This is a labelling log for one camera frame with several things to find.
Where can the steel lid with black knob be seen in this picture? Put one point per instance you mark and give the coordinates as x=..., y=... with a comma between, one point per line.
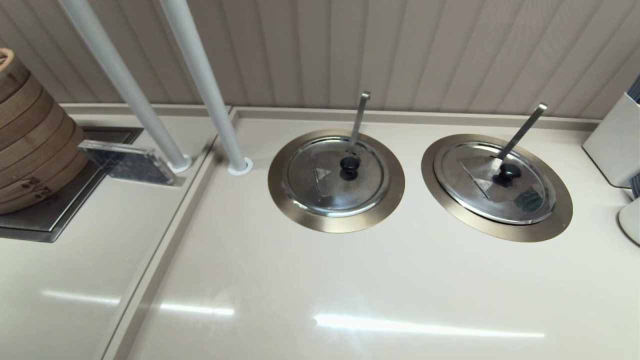
x=310, y=190
x=470, y=190

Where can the brass round well rim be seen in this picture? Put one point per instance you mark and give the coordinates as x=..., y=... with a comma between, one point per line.
x=300, y=220

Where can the white metal pole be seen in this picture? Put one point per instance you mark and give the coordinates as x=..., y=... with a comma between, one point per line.
x=122, y=80
x=203, y=80

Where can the clear acrylic sign holder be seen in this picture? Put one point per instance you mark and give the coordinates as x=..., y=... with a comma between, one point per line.
x=130, y=162

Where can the round metal pan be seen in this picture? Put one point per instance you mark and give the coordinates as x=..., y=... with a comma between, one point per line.
x=505, y=231

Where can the recessed steel tray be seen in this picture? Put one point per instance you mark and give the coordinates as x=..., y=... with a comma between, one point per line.
x=50, y=220

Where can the bamboo steamer basket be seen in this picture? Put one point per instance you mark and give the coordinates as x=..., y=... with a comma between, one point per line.
x=35, y=185
x=22, y=142
x=30, y=162
x=17, y=125
x=15, y=101
x=12, y=75

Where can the white square container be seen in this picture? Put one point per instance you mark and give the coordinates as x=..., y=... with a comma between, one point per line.
x=615, y=145

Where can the white round object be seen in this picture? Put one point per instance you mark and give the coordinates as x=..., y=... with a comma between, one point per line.
x=632, y=222

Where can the grey utensils in container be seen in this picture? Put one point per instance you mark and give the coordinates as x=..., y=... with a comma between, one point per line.
x=636, y=92

